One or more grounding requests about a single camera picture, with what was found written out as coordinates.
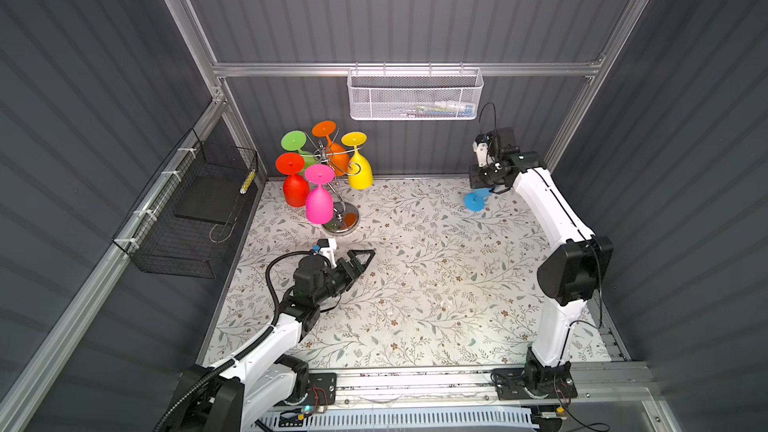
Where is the black corrugated cable conduit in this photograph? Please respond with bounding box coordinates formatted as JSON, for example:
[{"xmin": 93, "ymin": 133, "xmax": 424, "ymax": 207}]
[{"xmin": 152, "ymin": 250, "xmax": 313, "ymax": 432}]

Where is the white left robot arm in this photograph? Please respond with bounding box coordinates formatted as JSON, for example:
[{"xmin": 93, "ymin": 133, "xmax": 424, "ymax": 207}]
[{"xmin": 153, "ymin": 239, "xmax": 376, "ymax": 431}]

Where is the blue wine glass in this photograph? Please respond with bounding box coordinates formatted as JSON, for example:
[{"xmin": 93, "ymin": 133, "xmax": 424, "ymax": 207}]
[{"xmin": 464, "ymin": 188, "xmax": 491, "ymax": 212}]

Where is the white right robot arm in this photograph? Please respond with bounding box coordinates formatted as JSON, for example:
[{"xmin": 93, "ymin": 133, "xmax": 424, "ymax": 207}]
[{"xmin": 469, "ymin": 143, "xmax": 613, "ymax": 398}]

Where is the green wine glass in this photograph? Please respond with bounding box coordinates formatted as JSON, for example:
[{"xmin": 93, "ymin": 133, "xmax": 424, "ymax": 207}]
[{"xmin": 281, "ymin": 130, "xmax": 317, "ymax": 170}]

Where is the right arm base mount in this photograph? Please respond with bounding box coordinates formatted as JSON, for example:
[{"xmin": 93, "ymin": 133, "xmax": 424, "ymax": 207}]
[{"xmin": 490, "ymin": 362, "xmax": 578, "ymax": 400}]

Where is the pink wine glass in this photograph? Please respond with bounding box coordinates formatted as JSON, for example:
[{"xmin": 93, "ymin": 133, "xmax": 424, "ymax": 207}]
[{"xmin": 305, "ymin": 164, "xmax": 335, "ymax": 225}]

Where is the black wire basket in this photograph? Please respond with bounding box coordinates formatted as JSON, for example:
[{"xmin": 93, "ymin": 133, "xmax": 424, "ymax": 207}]
[{"xmin": 113, "ymin": 131, "xmax": 260, "ymax": 279}]

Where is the orange wine glass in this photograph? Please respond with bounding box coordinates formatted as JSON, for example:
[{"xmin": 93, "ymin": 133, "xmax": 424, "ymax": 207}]
[{"xmin": 311, "ymin": 120, "xmax": 350, "ymax": 177}]

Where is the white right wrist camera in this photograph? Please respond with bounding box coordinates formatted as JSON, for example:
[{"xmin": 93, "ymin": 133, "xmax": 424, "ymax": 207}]
[{"xmin": 472, "ymin": 131, "xmax": 498, "ymax": 168}]

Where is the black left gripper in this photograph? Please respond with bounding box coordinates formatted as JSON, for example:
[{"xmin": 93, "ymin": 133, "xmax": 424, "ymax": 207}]
[{"xmin": 312, "ymin": 249, "xmax": 372, "ymax": 308}]

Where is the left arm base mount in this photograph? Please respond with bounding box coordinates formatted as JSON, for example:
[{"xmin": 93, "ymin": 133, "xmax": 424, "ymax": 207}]
[{"xmin": 276, "ymin": 355, "xmax": 338, "ymax": 406}]

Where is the chrome wine glass rack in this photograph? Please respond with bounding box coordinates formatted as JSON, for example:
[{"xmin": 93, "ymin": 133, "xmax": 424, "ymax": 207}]
[{"xmin": 302, "ymin": 134, "xmax": 361, "ymax": 236}]

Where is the red wine glass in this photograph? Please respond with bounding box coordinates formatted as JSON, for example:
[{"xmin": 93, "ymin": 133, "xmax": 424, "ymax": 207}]
[{"xmin": 275, "ymin": 152, "xmax": 310, "ymax": 208}]

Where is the white wire mesh basket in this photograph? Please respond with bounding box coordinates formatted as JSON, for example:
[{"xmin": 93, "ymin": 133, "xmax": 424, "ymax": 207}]
[{"xmin": 346, "ymin": 66, "xmax": 484, "ymax": 121}]

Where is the white vented panel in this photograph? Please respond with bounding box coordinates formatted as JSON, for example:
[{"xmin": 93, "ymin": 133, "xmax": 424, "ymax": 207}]
[{"xmin": 261, "ymin": 406, "xmax": 540, "ymax": 431}]

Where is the yellow marker pen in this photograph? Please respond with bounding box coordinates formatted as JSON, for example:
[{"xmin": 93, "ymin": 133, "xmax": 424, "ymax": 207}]
[{"xmin": 239, "ymin": 170, "xmax": 255, "ymax": 195}]

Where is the yellow wine glass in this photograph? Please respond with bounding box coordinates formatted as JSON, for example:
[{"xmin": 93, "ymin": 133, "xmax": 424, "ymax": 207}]
[{"xmin": 342, "ymin": 132, "xmax": 374, "ymax": 190}]

